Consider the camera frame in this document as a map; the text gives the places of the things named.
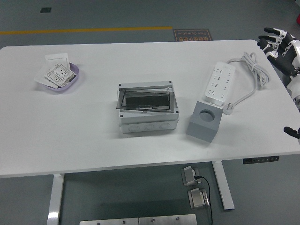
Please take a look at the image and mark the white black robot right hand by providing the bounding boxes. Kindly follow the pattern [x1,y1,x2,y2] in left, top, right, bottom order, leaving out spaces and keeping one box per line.
[257,27,300,98]

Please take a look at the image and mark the transparent grey box lid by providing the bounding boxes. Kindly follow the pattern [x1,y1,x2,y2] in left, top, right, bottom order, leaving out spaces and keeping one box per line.
[114,84,174,112]

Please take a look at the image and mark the grey cube with round hole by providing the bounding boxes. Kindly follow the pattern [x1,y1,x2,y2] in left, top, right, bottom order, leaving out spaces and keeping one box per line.
[186,101,223,143]

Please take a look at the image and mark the grey plastic junction box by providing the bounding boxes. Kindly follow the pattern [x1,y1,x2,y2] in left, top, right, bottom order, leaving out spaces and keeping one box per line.
[118,81,180,134]

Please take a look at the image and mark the white power strip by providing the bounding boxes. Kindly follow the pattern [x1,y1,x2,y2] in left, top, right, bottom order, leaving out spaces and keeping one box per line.
[202,61,236,107]

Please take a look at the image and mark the brown floor sign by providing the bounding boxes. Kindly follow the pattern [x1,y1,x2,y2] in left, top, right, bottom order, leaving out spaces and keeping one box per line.
[172,28,213,42]

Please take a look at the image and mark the black table control panel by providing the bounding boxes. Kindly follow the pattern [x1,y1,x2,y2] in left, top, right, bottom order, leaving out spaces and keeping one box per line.
[243,155,280,165]

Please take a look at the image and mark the white table leg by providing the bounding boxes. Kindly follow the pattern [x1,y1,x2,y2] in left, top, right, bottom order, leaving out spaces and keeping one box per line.
[46,173,65,225]
[212,160,235,210]

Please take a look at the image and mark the silver foot pedal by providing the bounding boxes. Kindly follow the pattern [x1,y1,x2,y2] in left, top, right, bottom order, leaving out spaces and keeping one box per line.
[180,165,200,186]
[187,187,210,209]

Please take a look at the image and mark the white socket panel with print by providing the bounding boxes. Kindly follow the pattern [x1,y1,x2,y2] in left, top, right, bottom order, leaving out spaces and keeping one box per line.
[44,63,77,88]

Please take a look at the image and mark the white flat cover plate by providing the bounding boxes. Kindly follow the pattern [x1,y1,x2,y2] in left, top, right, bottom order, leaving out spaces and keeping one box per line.
[33,65,57,87]

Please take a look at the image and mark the white power cord with plug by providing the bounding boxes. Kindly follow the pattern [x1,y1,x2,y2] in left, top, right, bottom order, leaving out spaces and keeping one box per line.
[222,52,270,115]

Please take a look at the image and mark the black pedal cable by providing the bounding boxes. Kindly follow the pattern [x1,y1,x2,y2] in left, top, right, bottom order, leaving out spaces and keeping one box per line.
[195,175,213,225]

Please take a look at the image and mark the grey metal base plate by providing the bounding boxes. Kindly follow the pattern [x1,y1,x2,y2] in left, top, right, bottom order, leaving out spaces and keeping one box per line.
[139,214,197,225]
[79,217,139,225]

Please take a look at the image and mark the plain white switch plate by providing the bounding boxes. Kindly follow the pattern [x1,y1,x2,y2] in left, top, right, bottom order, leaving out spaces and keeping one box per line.
[45,53,71,68]

